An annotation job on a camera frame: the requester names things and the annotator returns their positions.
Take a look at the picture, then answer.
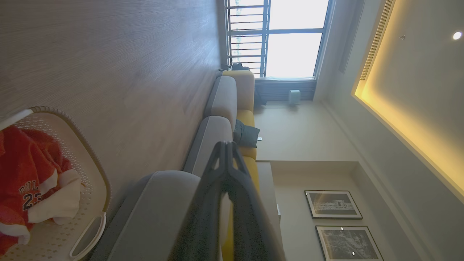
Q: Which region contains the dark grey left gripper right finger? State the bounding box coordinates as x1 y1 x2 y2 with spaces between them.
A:
227 141 287 261

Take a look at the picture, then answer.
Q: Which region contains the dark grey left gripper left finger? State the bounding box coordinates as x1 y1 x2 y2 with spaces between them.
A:
169 141 229 261

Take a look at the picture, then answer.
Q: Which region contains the red and white garment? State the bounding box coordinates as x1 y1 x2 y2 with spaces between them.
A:
27 169 82 225

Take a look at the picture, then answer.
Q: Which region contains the red basketball jersey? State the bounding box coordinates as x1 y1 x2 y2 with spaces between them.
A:
0 125 73 232

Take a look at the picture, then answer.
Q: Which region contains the grey and yellow sofa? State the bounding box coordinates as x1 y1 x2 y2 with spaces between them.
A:
89 70 261 261

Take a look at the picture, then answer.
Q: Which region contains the black framed picture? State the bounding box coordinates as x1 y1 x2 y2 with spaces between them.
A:
315 225 384 261
304 190 363 220

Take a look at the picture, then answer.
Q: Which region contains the dark grey cushion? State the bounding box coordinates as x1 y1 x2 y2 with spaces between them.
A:
233 120 261 148

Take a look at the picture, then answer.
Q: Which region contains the white laundry basket brown rim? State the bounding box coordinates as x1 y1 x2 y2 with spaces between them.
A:
0 106 112 261

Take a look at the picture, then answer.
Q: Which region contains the large window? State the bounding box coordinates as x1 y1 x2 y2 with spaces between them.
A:
225 0 332 79

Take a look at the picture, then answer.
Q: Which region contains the metal balcony railing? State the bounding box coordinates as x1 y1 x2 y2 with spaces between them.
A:
225 0 271 77

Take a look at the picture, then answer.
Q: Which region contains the grey curtain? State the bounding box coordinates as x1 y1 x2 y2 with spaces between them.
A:
339 0 365 74

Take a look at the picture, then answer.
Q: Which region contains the long ceiling air vent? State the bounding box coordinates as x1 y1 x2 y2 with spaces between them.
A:
360 0 396 81

